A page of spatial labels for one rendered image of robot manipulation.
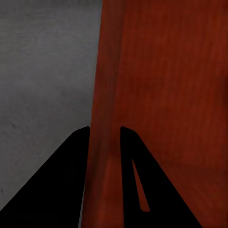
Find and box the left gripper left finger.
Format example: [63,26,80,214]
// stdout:
[0,126,90,228]

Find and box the storage box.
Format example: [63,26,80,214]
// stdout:
[81,0,228,228]

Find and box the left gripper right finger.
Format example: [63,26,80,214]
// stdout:
[120,126,202,228]

